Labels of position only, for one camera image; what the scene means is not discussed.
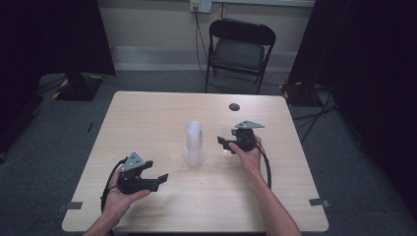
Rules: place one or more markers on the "black stand base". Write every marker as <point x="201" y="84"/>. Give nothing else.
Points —
<point x="78" y="87"/>
<point x="296" y="93"/>

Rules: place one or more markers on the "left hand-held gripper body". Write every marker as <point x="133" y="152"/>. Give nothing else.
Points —
<point x="132" y="178"/>

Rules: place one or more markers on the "black folding chair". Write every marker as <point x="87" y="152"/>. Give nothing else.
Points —
<point x="237" y="52"/>

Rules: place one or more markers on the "grey tape strip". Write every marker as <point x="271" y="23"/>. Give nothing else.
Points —
<point x="73" y="206"/>
<point x="317" y="202"/>

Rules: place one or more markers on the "white wall socket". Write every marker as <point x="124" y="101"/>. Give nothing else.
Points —
<point x="200" y="6"/>

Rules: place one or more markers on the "black table grommet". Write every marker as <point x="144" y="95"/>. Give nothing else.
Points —
<point x="234" y="106"/>

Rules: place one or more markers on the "black curtain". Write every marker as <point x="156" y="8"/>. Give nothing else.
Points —
<point x="49" y="39"/>
<point x="367" y="82"/>

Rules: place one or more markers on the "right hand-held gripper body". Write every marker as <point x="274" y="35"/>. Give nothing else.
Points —
<point x="246" y="139"/>

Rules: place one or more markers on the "person's left hand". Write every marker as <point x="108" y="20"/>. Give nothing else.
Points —
<point x="116" y="201"/>

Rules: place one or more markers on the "person's right hand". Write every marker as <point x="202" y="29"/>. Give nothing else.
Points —
<point x="251" y="160"/>

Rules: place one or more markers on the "stack of clear plastic cups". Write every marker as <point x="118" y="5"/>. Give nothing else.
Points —
<point x="194" y="147"/>

